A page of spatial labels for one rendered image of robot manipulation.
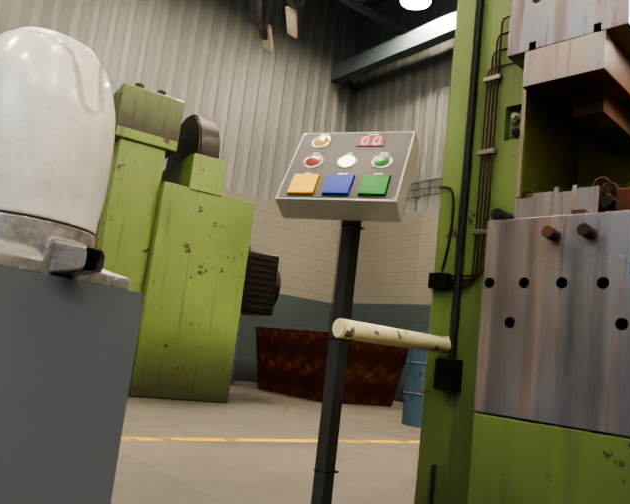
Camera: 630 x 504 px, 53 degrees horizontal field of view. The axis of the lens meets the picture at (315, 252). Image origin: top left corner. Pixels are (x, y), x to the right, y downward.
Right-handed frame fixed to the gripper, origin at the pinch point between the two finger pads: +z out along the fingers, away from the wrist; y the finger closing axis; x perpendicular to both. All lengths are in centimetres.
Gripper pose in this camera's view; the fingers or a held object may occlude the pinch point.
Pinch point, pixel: (279, 32)
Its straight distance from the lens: 151.7
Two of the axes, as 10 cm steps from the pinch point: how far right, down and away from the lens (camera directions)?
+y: 7.1, -5.8, 4.0
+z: 0.2, 5.9, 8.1
